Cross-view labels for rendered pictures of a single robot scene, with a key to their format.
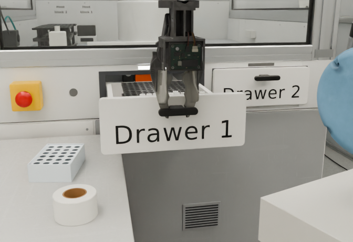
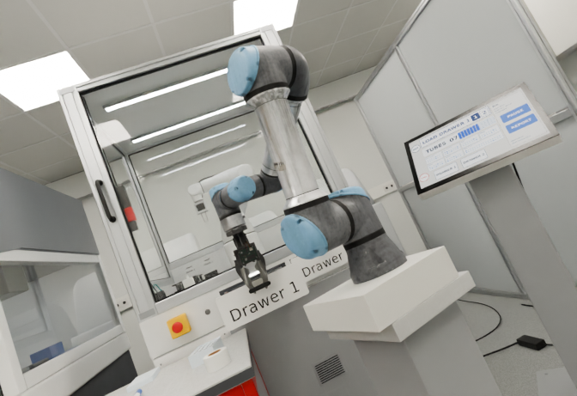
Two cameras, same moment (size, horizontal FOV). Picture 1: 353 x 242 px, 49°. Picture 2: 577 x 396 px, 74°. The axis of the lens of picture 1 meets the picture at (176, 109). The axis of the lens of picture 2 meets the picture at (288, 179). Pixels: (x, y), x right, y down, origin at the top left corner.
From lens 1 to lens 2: 0.59 m
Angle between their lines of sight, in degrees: 23
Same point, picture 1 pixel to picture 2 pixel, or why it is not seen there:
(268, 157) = not seen: hidden behind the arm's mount
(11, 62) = (164, 307)
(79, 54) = (203, 285)
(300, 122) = not seen: hidden behind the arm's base
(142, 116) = (242, 299)
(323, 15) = not seen: hidden behind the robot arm
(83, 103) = (216, 317)
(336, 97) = (288, 240)
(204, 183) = (319, 342)
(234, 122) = (296, 281)
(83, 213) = (221, 360)
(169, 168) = (290, 339)
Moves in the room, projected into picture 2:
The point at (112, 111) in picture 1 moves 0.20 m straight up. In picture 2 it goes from (224, 302) to (201, 244)
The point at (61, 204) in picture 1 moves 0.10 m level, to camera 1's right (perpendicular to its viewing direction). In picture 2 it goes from (208, 359) to (241, 344)
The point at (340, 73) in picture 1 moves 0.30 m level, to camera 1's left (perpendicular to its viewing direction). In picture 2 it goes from (283, 230) to (168, 281)
